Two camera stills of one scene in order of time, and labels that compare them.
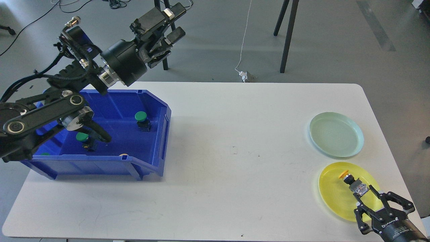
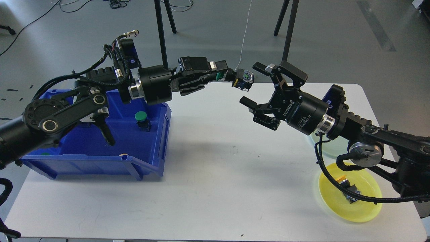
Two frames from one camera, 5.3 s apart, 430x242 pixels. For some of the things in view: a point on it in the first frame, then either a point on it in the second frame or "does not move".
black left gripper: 126,60 → 155,83
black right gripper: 393,227 → 301,112
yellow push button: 356,186 → 342,180
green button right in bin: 142,121 does not move
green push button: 82,136 → 241,78
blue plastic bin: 138,121 does not move
